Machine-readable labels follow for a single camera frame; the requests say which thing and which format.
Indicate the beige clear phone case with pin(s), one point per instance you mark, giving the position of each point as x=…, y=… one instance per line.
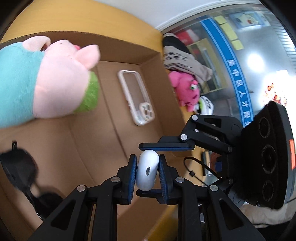
x=146, y=111

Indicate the cartoon poster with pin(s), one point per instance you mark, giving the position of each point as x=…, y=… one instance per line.
x=247, y=19

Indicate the teal and pink plush pig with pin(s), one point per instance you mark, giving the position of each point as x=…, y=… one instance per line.
x=34, y=81

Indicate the white earbuds case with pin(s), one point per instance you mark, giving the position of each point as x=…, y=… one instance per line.
x=146, y=171

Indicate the small grey bag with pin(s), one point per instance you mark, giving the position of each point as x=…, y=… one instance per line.
x=212, y=179

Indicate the pink plush toy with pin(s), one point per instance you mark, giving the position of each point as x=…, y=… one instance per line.
x=185, y=90

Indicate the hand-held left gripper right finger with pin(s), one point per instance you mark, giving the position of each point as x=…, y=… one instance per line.
x=162, y=178

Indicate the glass door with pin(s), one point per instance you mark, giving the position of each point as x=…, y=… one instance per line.
x=266, y=46

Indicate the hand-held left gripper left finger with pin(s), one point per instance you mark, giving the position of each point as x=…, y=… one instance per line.
x=133, y=176

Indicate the red tiger window sticker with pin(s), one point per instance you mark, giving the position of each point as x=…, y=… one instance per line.
x=275, y=92

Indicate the white cloth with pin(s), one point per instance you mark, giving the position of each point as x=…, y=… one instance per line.
x=259, y=215

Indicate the white black printed item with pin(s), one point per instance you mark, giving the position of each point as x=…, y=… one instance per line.
x=207, y=104

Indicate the yellow sticky note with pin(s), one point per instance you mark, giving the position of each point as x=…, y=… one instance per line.
x=229, y=31
x=220, y=20
x=237, y=44

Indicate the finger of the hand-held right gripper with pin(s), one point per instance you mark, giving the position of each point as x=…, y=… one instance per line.
x=166, y=146
x=150, y=193

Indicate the yellow shelf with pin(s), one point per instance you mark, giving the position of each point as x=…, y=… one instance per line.
x=201, y=46

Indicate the red box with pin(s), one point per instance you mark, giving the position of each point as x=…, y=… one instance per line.
x=187, y=37

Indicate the cardboard box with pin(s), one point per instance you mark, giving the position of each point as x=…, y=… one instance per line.
x=92, y=139

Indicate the beige and black bag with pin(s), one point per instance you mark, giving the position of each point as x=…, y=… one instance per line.
x=178, y=55

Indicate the blue banner strip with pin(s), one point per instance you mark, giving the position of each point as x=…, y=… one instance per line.
x=222, y=51

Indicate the black sunglasses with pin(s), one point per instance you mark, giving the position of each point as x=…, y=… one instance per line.
x=20, y=166

